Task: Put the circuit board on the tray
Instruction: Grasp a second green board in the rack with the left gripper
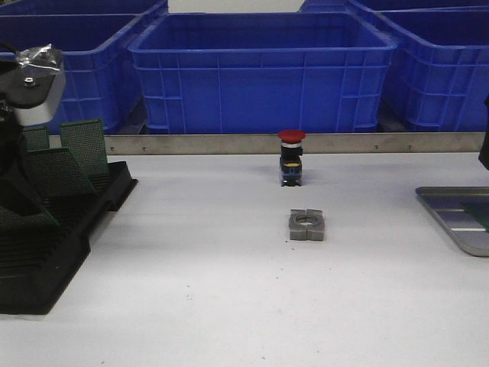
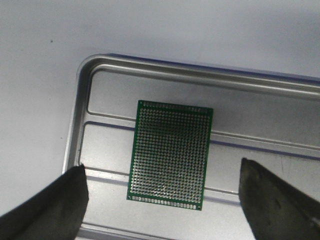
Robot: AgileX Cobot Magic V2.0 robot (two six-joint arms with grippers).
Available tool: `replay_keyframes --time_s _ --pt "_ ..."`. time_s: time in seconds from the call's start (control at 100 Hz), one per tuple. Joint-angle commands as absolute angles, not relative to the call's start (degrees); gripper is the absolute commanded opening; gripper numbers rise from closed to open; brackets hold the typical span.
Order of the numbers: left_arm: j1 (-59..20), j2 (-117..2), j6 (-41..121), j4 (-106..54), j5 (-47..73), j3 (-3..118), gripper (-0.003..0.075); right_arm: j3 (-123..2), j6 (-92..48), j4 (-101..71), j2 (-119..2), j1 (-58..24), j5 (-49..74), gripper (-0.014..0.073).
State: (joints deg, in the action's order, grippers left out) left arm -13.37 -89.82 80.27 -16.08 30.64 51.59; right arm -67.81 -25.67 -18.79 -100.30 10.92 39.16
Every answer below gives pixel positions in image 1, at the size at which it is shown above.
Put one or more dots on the green board rear left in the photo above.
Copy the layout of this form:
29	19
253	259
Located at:
38	137

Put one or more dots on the red emergency stop button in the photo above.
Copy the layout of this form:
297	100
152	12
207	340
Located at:
290	163

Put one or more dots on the green perforated circuit board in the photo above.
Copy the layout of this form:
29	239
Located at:
479	211

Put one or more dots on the black slotted board rack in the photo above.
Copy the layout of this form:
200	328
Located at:
37	264

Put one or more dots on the grey taped gripper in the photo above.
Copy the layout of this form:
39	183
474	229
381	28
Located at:
32	84

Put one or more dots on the blue far left crate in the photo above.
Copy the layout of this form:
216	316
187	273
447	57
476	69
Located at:
146	8

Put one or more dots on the blue centre plastic crate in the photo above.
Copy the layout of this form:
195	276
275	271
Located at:
261	73

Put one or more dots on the green board middle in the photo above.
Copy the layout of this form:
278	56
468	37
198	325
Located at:
57	173

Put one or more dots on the green board front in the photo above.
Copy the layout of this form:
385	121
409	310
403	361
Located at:
11	222

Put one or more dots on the black edge gripper finger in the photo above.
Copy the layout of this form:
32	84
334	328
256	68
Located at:
483	156

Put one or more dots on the blue left plastic crate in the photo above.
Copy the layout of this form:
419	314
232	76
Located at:
101	81

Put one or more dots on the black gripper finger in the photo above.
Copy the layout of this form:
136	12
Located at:
18	192

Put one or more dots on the green board rear right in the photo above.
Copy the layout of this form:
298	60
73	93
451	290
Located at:
86	141

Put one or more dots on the grey metal clamp block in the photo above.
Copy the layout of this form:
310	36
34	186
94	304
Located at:
306	225

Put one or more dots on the blue plastic crate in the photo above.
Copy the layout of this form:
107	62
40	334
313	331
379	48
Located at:
438	77
261	73
101	81

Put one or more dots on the silver metal tray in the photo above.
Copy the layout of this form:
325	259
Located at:
444	204

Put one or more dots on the blue far right crate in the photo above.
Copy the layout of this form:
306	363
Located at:
388	5

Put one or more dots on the blue right plastic crate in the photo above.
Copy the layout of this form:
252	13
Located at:
438	77

